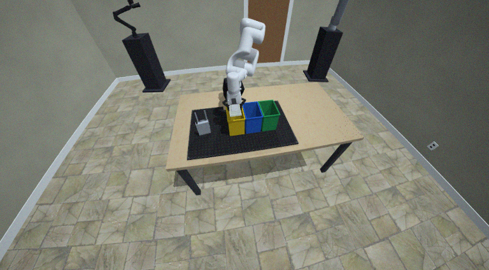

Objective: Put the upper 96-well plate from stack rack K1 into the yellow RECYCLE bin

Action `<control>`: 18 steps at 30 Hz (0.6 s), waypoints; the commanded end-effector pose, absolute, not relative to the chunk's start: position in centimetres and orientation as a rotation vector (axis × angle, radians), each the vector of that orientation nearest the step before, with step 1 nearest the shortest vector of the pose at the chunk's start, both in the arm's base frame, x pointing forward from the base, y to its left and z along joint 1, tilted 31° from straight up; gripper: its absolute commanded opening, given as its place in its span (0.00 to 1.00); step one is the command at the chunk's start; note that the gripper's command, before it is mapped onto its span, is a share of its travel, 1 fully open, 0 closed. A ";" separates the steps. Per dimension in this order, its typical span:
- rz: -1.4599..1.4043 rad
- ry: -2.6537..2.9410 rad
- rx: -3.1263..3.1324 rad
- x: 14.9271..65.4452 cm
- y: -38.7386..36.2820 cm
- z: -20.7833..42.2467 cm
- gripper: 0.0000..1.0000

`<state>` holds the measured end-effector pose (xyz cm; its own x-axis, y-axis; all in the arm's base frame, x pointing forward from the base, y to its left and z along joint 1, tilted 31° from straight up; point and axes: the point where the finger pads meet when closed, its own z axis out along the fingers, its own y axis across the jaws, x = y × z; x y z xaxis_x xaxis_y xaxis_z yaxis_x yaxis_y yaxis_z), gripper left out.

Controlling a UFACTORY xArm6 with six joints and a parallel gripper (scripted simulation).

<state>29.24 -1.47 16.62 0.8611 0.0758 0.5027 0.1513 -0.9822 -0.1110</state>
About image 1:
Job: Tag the yellow open-top bin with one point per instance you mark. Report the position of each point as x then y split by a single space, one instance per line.
236 124

